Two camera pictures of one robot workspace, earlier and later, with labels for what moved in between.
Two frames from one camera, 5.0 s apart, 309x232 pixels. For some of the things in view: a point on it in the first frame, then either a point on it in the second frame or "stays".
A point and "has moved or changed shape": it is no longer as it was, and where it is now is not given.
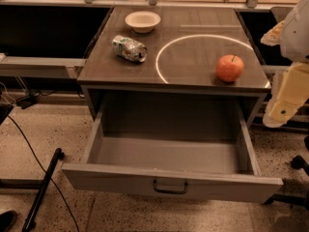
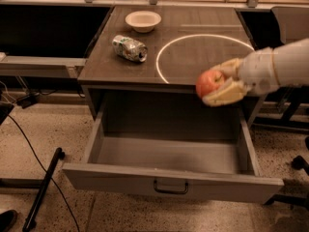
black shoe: x=7 y=219 stays
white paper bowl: x=143 y=21 stays
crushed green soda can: x=128 y=48 stays
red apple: x=230 y=68 has moved or changed shape
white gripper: x=296 y=38 to x=257 y=71
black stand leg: x=33 y=216 stays
